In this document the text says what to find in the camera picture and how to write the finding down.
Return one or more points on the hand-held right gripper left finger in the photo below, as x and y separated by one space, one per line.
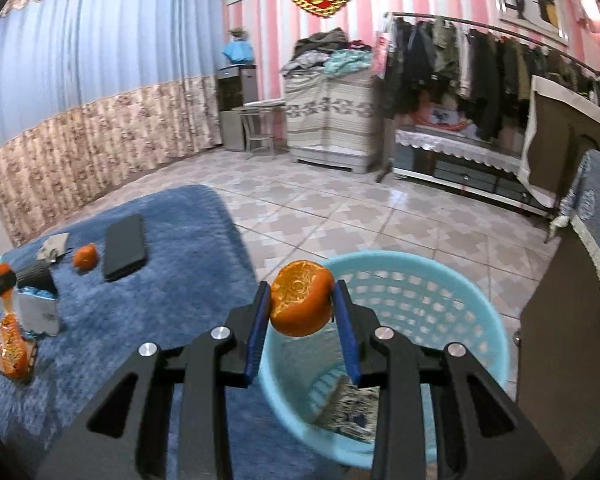
257 340

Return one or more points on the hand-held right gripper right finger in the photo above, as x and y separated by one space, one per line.
347 340

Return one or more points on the white paper box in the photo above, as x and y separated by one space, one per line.
40 316

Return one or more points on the peeled mandarin skin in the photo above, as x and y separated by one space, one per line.
300 305

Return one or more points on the light blue plastic basket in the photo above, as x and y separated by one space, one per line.
430 280

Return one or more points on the orange peel piece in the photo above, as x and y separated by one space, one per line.
4 272

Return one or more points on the crumpled beige tissue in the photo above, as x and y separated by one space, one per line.
54 247

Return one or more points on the small orange mandarin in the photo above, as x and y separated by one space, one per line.
86 257

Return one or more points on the orange snack packet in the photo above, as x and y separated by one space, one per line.
12 350

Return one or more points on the crumpled printed wrapper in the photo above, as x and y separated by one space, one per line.
350 410

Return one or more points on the black smartphone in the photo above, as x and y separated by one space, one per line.
125 247

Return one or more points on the blue fluffy blanket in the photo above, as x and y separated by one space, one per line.
155 310

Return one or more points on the grey plastic cabinet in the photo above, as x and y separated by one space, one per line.
330 157

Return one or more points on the low dark cabinet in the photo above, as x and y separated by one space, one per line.
460 172

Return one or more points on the blue and floral curtain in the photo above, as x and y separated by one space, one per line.
105 85

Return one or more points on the brown wooden cabinet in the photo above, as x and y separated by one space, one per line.
565 350

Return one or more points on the white lace cloth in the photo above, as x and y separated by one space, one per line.
455 147

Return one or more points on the patterned beige cloth cover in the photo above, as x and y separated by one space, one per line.
330 110

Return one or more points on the small white table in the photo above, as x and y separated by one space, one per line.
265 105

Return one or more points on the grey water dispenser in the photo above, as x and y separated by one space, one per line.
235 105

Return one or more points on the red and white bags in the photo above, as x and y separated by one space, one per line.
445 120

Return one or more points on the pink hanging bag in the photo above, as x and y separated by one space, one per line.
380 55

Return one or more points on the pile of folded clothes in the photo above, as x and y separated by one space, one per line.
325 52

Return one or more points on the plant in blue wrap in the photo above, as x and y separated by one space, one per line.
237 51

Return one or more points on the brown board with white trim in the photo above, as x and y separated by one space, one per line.
560 130

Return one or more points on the row of hanging clothes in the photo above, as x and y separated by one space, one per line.
485 70

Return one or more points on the metal clothes rack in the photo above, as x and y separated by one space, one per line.
460 21

